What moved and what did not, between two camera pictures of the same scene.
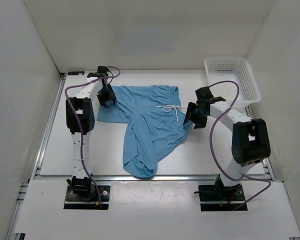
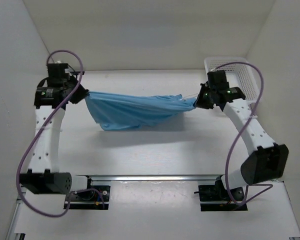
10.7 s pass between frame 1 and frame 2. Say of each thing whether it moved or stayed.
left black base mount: stayed
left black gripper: moved
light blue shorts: moved
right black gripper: moved
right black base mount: stayed
